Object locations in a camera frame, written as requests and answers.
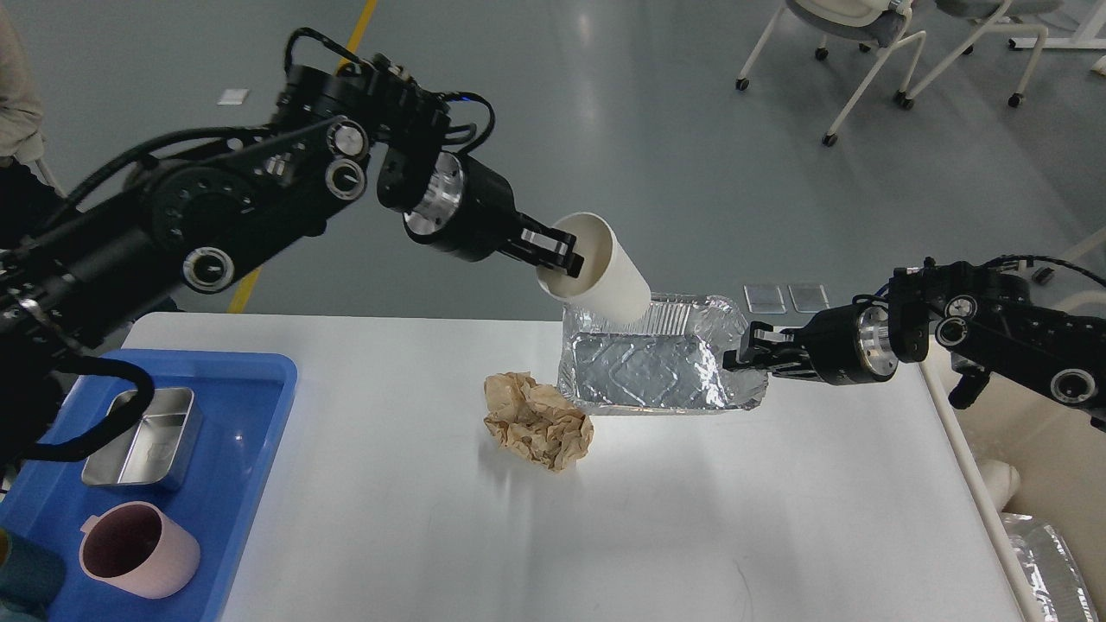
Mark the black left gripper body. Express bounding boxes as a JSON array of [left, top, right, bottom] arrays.
[[404, 152, 533, 263]]

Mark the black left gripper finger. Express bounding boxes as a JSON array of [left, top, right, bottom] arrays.
[[501, 240, 583, 278], [517, 215, 576, 257]]

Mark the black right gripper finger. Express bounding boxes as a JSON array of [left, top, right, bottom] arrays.
[[722, 348, 813, 381], [743, 321, 801, 350]]

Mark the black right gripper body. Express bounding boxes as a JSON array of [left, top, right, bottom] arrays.
[[795, 302, 899, 386]]

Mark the cream paper cup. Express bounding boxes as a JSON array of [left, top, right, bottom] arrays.
[[538, 212, 653, 324]]

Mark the aluminium foil tray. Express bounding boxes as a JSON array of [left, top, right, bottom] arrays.
[[557, 294, 769, 415]]

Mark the steel rectangular container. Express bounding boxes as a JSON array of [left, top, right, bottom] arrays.
[[80, 386, 204, 493]]

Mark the pink plastic mug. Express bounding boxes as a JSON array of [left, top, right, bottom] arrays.
[[79, 501, 201, 600]]

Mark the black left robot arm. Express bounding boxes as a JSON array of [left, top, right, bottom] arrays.
[[1, 28, 595, 465]]

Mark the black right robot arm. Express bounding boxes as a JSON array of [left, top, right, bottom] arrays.
[[721, 255, 1105, 429]]

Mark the left floor socket plate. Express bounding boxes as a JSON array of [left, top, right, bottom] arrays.
[[743, 283, 787, 314]]

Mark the floor socket plate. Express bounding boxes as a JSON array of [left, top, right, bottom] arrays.
[[743, 283, 787, 314], [787, 283, 830, 314]]

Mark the right floor socket plate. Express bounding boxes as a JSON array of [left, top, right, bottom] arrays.
[[787, 283, 830, 314]]

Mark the crumpled brown paper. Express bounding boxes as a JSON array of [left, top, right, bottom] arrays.
[[483, 371, 595, 473]]

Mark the beige plastic bin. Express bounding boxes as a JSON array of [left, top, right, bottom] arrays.
[[898, 344, 1105, 619]]

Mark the white chair leg right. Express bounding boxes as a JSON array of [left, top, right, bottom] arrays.
[[1027, 226, 1106, 336]]

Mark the blue plastic tray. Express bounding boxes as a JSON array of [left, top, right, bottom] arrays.
[[1, 349, 298, 621]]

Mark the white grey office chair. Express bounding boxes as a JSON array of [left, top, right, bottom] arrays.
[[734, 0, 927, 149]]

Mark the person in beige sweater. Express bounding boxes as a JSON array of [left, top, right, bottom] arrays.
[[1, 8, 66, 251]]

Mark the teal cup in tray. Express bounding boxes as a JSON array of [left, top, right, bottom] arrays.
[[1, 529, 66, 621]]

